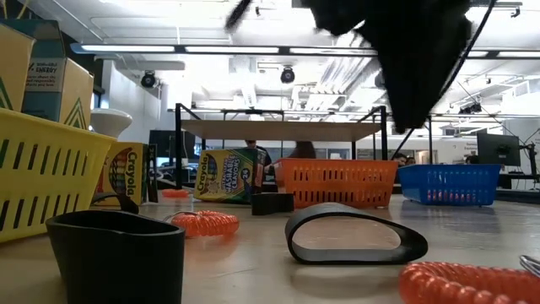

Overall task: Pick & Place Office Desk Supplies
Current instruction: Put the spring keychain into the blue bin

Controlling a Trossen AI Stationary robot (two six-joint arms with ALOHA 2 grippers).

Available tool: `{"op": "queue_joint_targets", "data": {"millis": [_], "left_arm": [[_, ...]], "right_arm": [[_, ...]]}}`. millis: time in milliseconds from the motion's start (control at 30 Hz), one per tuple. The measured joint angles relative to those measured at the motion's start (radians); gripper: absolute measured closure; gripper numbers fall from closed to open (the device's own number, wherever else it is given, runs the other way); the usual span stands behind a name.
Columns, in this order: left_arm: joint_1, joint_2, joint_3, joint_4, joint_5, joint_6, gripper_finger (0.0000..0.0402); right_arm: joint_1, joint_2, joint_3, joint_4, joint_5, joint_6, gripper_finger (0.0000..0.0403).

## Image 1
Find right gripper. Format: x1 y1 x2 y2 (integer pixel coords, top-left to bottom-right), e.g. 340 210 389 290
301 0 473 134

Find long black rubber band loop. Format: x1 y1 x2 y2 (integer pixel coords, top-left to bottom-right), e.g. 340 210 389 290
284 202 429 267

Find yellow Crayola crayons box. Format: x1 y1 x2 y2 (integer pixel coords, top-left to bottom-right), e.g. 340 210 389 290
20 18 95 131
93 141 159 208
0 23 37 113

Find black cup foreground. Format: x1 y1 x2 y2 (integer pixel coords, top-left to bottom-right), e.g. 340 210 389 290
45 209 186 304

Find yellow plastic basket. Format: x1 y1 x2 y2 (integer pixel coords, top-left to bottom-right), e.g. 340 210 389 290
0 107 118 244

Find blue plastic basket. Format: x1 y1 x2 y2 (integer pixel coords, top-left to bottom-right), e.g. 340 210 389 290
397 163 502 207

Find black computer monitor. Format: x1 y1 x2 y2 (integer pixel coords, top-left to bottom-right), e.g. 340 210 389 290
477 132 521 167
148 128 197 160

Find orange plastic basket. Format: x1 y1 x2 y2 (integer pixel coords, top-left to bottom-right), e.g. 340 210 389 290
273 157 400 210

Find wooden shelf riser black legs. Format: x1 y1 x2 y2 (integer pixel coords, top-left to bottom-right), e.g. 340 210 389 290
174 102 389 190

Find small black block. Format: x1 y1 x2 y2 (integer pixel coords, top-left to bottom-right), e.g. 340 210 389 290
251 192 295 217

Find white mushroom lamp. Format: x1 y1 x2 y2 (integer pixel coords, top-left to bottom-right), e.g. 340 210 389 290
89 107 134 139

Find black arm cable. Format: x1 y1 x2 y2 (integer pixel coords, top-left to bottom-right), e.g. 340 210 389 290
390 0 495 160

